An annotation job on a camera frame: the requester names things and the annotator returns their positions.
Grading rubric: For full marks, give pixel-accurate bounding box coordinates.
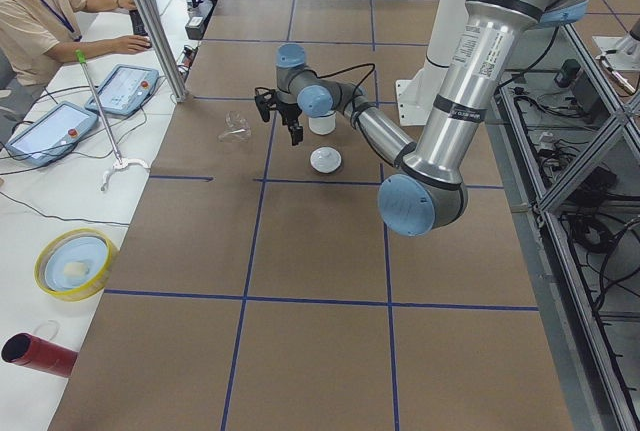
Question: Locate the yellow tape roll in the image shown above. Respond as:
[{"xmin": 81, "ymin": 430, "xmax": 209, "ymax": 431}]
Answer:
[{"xmin": 34, "ymin": 228, "xmax": 119, "ymax": 302}]

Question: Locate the white enamel cup lid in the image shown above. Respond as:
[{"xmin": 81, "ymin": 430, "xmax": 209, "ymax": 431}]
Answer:
[{"xmin": 309, "ymin": 146, "xmax": 342, "ymax": 174}]

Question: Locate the aluminium frame post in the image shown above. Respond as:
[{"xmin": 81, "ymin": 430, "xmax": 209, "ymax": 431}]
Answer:
[{"xmin": 134, "ymin": 0, "xmax": 188, "ymax": 103}]

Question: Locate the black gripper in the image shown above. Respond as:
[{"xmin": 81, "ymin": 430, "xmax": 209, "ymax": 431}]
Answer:
[{"xmin": 277, "ymin": 101, "xmax": 304, "ymax": 146}]

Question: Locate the metal reacher grabber stick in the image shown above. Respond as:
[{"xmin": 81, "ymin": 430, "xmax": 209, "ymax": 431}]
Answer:
[{"xmin": 75, "ymin": 49, "xmax": 150, "ymax": 192}]

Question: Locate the seated person beige shirt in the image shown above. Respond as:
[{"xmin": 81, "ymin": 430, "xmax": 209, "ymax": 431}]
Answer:
[{"xmin": 1, "ymin": 0, "xmax": 151, "ymax": 96}]

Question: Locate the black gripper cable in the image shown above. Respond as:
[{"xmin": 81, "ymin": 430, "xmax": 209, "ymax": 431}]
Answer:
[{"xmin": 319, "ymin": 62, "xmax": 377, "ymax": 117}]

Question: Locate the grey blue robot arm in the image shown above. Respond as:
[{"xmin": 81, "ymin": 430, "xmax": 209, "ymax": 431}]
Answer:
[{"xmin": 256, "ymin": 0, "xmax": 588, "ymax": 236}]

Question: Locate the red cylinder tube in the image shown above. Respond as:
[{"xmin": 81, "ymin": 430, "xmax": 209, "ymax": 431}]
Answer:
[{"xmin": 1, "ymin": 333, "xmax": 78, "ymax": 378}]

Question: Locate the white enamel cup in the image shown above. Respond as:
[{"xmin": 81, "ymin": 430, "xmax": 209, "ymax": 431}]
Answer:
[{"xmin": 308, "ymin": 112, "xmax": 336, "ymax": 136}]

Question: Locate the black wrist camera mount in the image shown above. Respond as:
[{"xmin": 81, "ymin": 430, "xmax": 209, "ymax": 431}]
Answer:
[{"xmin": 254, "ymin": 87, "xmax": 278, "ymax": 123}]

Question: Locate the blue teach pendant far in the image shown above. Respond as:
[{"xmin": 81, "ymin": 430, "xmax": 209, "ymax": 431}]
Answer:
[{"xmin": 97, "ymin": 64, "xmax": 160, "ymax": 117}]

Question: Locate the blue teach pendant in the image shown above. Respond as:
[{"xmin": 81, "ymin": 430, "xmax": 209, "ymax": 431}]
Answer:
[
  {"xmin": 97, "ymin": 64, "xmax": 160, "ymax": 117},
  {"xmin": 6, "ymin": 101, "xmax": 98, "ymax": 166}
]

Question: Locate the blue teach pendant near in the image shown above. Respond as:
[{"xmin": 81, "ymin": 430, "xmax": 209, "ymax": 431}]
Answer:
[{"xmin": 6, "ymin": 101, "xmax": 98, "ymax": 166}]

